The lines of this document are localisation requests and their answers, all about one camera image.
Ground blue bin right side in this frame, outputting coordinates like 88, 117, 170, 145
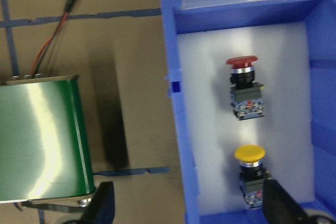
161, 0, 335, 223

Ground green conveyor belt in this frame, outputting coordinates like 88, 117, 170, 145
1, 75, 96, 204

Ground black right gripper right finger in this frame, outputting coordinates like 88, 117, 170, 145
262, 179, 308, 224

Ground yellow push button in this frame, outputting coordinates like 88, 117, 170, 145
234, 145, 271, 209

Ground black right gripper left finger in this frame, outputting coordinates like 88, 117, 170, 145
78, 182, 115, 224

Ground red black conveyor wires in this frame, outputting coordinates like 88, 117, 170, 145
29, 0, 89, 76

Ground red push button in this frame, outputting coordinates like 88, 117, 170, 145
226, 55, 265, 121

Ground white foam pad right bin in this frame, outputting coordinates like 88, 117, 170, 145
177, 23, 314, 216

